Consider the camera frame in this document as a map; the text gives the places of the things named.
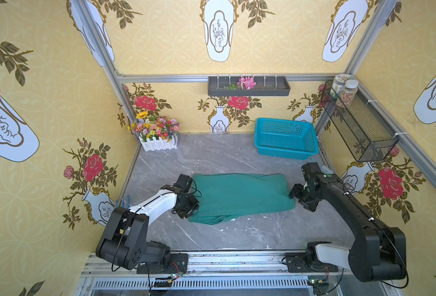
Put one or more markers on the jar with colourful beads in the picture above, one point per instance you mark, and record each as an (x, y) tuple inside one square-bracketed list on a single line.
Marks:
[(347, 93)]

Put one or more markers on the green long pants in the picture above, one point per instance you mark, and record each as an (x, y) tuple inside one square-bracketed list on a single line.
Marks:
[(225, 197)]

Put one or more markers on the jar with yellow label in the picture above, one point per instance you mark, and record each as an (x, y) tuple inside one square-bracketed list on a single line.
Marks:
[(338, 83)]

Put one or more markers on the flower box white fence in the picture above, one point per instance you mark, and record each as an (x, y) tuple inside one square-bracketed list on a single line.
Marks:
[(155, 132)]

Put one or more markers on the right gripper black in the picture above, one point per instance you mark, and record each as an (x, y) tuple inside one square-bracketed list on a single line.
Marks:
[(299, 192)]

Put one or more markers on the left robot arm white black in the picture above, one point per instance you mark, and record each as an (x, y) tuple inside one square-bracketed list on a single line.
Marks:
[(123, 243)]

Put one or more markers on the dark grey wall shelf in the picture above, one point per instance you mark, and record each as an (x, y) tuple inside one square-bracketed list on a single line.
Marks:
[(266, 85)]

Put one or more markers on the small brush clear handle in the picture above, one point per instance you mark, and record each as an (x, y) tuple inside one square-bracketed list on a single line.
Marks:
[(326, 170)]

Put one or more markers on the toy rake yellow handle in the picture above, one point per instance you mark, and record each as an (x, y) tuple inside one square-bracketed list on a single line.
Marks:
[(123, 202)]

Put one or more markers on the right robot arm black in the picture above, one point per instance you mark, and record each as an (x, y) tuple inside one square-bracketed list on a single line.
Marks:
[(378, 251)]

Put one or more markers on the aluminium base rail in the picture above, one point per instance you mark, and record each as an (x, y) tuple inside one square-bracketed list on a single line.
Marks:
[(227, 271)]

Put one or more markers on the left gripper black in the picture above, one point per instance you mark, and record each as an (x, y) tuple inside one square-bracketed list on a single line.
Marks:
[(188, 206)]

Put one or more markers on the teal plastic basket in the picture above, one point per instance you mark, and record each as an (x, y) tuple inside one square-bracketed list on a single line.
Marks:
[(285, 138)]

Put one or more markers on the pink artificial flower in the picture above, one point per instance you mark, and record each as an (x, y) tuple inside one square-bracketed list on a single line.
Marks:
[(246, 83)]

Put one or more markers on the black wire mesh basket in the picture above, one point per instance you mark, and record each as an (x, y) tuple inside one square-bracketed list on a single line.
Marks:
[(368, 136)]

